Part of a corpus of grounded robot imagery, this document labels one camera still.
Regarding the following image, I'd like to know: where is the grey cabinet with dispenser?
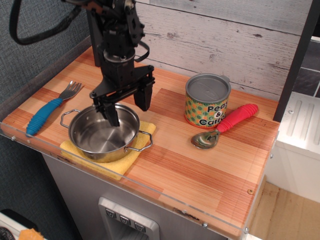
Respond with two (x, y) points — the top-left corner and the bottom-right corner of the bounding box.
(43, 154), (225, 240)

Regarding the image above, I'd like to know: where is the clear acrylic edge guard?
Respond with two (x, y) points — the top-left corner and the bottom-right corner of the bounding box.
(0, 123), (248, 240)

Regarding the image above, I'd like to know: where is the black braided cable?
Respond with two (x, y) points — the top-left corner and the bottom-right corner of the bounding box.
(8, 0), (82, 46)

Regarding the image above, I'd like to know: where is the dark left vertical post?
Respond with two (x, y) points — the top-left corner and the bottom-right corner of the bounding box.
(86, 10), (106, 67)

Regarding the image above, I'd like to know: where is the orange black object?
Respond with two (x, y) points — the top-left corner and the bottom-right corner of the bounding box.
(0, 209), (45, 240)

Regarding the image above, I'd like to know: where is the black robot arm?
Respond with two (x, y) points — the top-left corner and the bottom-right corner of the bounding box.
(69, 0), (155, 127)

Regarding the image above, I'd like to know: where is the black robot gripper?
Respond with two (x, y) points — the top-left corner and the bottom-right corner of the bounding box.
(90, 53), (155, 127)

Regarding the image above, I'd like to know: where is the blue handled metal fork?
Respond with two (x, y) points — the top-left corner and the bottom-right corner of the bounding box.
(26, 81), (82, 136)

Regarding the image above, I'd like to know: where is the red handled metal spoon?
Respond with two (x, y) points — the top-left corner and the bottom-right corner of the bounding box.
(190, 103), (259, 150)

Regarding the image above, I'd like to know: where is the white toy sink unit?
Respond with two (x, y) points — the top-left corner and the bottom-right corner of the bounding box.
(264, 92), (320, 202)

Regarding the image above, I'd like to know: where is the peas and carrots can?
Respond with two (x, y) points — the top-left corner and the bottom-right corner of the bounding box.
(184, 73), (231, 129)

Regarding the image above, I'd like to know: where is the stainless steel pot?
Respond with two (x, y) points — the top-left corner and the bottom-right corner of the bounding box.
(60, 103), (153, 163)

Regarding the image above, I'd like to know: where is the yellow folded cloth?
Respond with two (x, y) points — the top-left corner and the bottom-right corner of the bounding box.
(60, 121), (156, 181)

